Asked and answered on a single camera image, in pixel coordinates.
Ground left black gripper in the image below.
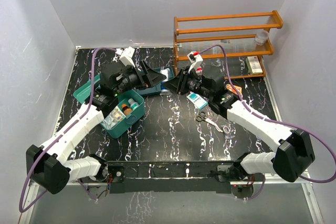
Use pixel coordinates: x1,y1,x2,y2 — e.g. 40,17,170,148
113,60,166,97

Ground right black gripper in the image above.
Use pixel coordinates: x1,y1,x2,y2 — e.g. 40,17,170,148
163,67,213,100

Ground white blue pill bottle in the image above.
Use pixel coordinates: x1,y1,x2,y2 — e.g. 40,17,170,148
160,68,171,95

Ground brown medicine bottle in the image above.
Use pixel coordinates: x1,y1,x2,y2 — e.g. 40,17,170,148
121,103,132,116

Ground clear plastic packet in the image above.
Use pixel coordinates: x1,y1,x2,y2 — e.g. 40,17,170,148
101,106,125,130

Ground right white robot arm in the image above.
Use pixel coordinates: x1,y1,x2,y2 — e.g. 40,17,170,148
163,69,315,182

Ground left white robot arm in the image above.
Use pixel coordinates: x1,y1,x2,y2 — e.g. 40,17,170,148
26,61,165,194

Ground teal white medicine sachet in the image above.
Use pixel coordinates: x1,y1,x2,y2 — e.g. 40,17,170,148
186,92,208,110

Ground red white medicine box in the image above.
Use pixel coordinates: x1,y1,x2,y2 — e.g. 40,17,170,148
196,68,203,75

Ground white green medicine box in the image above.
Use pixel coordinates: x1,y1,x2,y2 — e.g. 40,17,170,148
246,56,263,75

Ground dark teal divider tray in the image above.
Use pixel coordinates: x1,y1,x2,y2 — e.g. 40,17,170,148
136,66,175,97

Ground orange notepad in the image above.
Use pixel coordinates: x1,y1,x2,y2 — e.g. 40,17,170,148
226,84,242,96

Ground orange wooden shelf rack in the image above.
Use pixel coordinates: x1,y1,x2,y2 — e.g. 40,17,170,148
173,10,284,79

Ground green box lid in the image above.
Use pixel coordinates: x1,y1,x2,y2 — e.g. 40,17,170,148
73,79,91,104

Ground clear plastic cup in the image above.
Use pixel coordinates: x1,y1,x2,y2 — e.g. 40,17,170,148
255,29,269,46

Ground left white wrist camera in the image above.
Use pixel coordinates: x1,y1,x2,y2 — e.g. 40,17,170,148
116,47,135,67

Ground black handled scissors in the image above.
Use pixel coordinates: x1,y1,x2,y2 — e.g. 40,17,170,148
195,111,224,133

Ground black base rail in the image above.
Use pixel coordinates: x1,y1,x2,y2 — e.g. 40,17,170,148
78,159,266,195

